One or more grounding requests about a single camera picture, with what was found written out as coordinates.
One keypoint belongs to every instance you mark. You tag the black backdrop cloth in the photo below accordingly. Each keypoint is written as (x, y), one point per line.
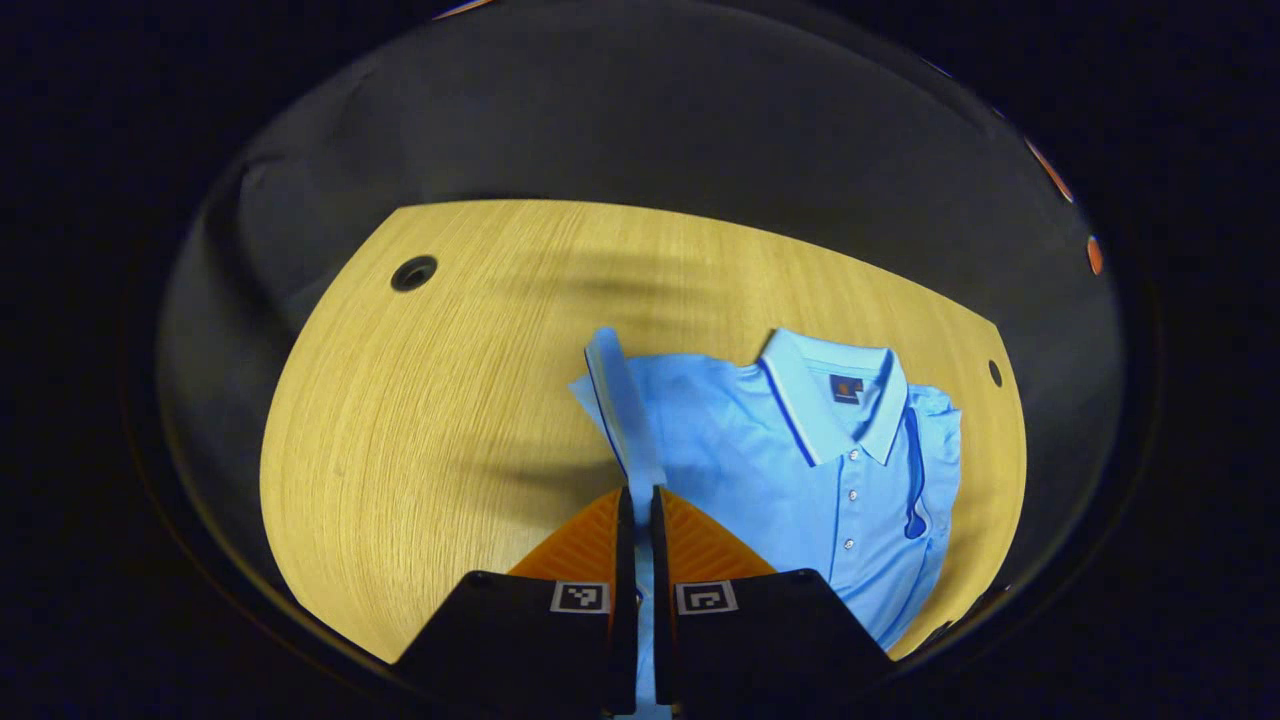
(650, 130)

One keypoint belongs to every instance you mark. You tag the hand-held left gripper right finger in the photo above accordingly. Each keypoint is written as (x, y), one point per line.
(661, 640)

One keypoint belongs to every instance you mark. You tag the light blue T-shirt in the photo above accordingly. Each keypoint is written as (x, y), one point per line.
(760, 470)

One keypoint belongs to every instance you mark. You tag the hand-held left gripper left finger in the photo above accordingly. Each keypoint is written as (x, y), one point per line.
(626, 640)

